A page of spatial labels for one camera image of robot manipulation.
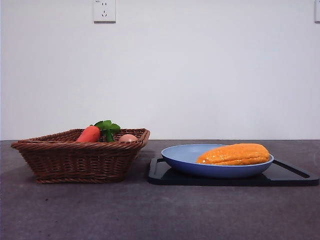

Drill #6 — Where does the blue round plate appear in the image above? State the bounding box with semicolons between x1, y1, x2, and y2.
161;143;275;179

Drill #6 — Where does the white wall power socket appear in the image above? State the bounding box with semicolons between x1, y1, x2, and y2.
93;0;117;25

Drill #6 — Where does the brown egg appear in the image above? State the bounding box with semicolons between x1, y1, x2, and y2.
118;134;139;143

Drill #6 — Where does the yellow-orange corn cob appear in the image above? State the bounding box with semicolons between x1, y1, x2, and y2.
196;142;271;166

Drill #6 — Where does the black rectangular tray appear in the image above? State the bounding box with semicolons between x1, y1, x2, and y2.
146;156;320;187

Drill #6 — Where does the brown wicker basket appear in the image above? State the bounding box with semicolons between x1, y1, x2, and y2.
10;128;151;185

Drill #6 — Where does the orange carrot with green leaves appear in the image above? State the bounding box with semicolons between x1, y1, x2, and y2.
75;120;121;143

